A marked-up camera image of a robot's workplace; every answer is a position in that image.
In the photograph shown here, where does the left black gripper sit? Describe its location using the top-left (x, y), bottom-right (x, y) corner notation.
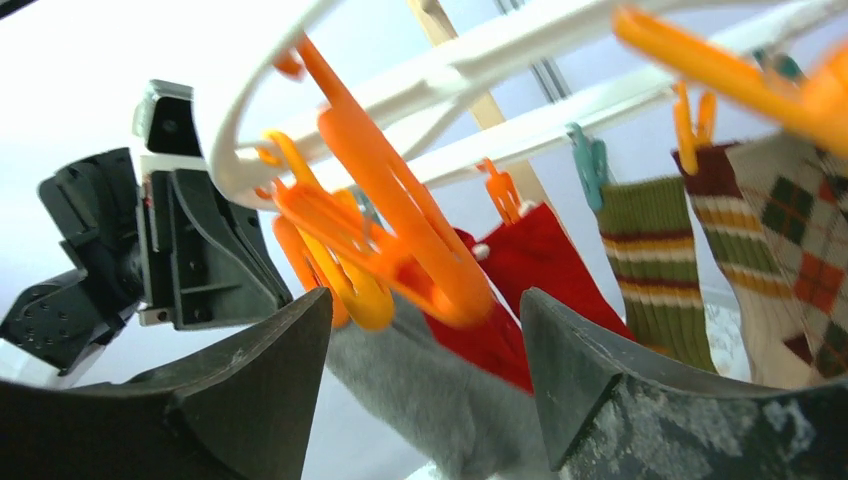
top-left (132, 79), bottom-right (293, 330)

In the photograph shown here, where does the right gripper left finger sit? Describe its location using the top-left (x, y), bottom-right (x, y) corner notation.
top-left (1, 289), bottom-right (332, 480)

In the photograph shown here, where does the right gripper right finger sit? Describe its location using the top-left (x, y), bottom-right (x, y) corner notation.
top-left (520, 288), bottom-right (847, 479)

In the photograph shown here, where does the grey sock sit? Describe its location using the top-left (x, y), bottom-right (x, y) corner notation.
top-left (326, 296), bottom-right (556, 479)

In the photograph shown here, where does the red sock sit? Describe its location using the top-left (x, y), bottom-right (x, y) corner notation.
top-left (461, 204), bottom-right (635, 340)
top-left (421, 267), bottom-right (534, 395)

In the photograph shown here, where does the white round clip hanger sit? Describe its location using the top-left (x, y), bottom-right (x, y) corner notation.
top-left (193, 1), bottom-right (847, 209)

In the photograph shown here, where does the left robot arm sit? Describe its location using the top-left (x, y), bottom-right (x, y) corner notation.
top-left (1, 79), bottom-right (292, 377)

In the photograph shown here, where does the hanging green striped sock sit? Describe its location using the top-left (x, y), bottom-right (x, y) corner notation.
top-left (595, 177), bottom-right (716, 373)

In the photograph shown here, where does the large orange clothes peg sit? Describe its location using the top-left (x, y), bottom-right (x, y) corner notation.
top-left (279, 38), bottom-right (493, 329)

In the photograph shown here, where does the cream argyle hanging sock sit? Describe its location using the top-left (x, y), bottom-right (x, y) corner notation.
top-left (672, 132), bottom-right (848, 391)

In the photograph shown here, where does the wooden drying rack frame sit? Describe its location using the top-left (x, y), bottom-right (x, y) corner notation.
top-left (405, 0), bottom-right (551, 207)

